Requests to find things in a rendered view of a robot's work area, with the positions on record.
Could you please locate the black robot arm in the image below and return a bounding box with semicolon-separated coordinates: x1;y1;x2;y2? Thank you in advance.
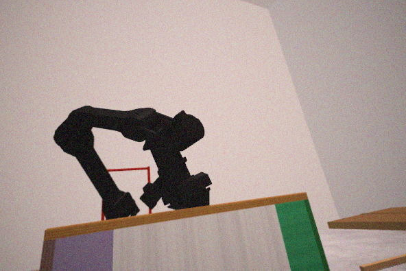
53;106;204;220

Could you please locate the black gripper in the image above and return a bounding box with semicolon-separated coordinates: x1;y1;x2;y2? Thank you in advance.
157;154;212;210

